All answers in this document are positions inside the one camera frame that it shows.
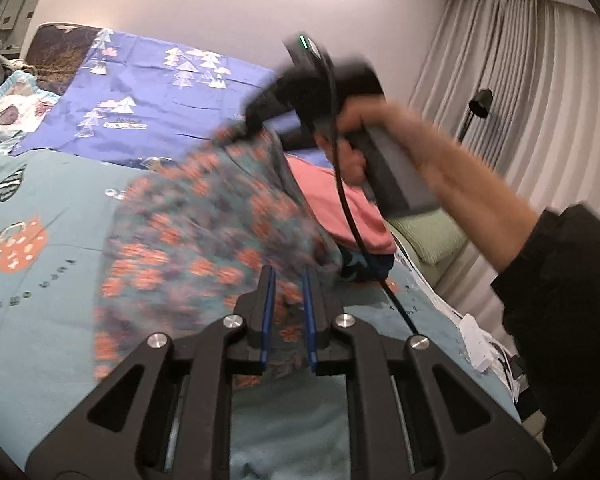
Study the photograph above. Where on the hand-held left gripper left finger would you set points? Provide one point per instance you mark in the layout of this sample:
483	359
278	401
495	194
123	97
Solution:
266	320

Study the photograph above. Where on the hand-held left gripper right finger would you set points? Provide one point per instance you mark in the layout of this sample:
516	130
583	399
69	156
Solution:
307	320

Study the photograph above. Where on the white pleated curtain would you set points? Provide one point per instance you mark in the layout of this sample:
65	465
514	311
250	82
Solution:
540	85

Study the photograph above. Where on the floral patterned small garment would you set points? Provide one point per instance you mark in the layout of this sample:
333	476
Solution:
190	240

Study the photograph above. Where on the pink folded cloth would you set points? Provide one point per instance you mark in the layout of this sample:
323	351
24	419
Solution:
320	195

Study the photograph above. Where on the person's right hand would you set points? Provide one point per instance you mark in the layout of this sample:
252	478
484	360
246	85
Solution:
405	130

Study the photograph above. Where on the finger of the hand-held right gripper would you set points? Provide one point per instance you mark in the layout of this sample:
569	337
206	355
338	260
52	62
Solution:
267	107

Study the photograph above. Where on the purple tree-print blanket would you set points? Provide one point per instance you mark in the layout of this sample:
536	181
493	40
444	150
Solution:
145	85

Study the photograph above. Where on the teal printed bedsheet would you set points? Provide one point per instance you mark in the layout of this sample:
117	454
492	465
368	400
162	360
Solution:
60	200

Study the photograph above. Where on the black lamp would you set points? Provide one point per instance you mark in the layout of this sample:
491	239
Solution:
481	101

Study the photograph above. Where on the green pillow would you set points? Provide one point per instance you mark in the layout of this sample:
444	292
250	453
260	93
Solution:
430	235

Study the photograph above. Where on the person's right forearm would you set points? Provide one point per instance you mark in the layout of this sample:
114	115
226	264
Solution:
480	200

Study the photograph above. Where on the navy patterned garment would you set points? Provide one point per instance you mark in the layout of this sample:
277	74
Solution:
375	265

